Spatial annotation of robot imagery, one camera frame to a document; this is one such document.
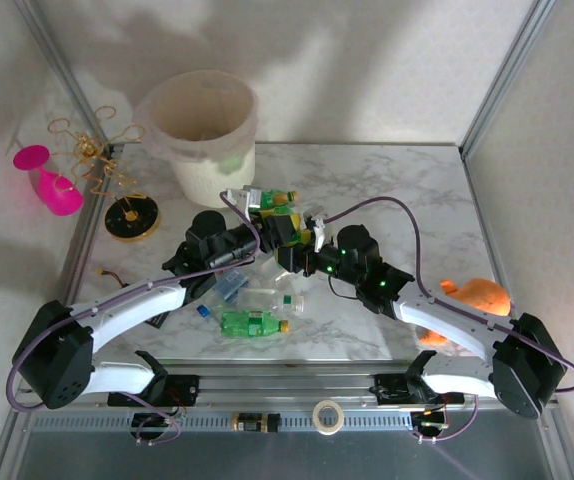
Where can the translucent plastic bin liner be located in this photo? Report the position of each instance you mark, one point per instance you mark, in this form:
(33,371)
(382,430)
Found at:
(143,122)

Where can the aluminium rail frame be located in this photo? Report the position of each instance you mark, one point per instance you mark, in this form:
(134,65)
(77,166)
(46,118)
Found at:
(287,387)

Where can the small black circuit board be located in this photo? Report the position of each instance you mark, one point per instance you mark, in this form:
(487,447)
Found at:
(149,421)
(432,424)

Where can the dark blue bottle cap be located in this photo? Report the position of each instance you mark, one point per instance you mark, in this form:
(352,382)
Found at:
(203,310)

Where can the orange plush toy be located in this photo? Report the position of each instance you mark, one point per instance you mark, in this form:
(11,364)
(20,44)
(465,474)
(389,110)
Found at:
(487,300)

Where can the white tape roll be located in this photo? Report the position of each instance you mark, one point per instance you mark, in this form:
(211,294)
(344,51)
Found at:
(315,416)

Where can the black picture card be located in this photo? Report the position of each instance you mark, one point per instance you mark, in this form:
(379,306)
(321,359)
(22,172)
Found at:
(158,321)

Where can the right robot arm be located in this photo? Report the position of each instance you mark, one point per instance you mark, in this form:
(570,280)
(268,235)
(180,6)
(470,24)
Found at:
(527,365)

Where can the pink plastic goblet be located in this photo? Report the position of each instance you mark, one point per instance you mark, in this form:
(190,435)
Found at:
(59,197)

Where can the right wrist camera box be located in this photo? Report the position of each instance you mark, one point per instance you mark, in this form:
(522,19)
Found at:
(318,232)

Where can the cream waste bin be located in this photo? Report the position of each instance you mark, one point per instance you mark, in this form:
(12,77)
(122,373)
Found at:
(202,185)

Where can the blue tinted square bottle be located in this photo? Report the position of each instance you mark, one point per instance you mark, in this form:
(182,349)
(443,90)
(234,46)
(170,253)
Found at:
(231,286)

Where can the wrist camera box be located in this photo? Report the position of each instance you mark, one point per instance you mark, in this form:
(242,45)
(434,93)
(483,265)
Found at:
(318,232)
(247,197)

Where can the clear bottle green cap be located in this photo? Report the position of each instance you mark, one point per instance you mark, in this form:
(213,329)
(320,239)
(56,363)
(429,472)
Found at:
(267,300)

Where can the aluminium corner post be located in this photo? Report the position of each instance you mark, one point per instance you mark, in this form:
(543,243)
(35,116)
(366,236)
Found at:
(56,55)
(506,75)

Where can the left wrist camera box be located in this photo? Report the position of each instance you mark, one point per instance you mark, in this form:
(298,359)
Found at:
(247,197)

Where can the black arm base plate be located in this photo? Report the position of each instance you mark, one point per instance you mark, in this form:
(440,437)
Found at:
(187,387)
(389,395)

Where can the green bottle yellow cap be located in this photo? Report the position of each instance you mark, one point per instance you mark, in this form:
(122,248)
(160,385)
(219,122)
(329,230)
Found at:
(247,324)
(298,243)
(279,198)

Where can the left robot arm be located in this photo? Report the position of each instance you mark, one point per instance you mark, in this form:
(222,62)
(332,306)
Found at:
(52,360)

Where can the black gold cylinder device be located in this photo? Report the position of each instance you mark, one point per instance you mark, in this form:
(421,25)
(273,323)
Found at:
(254,423)

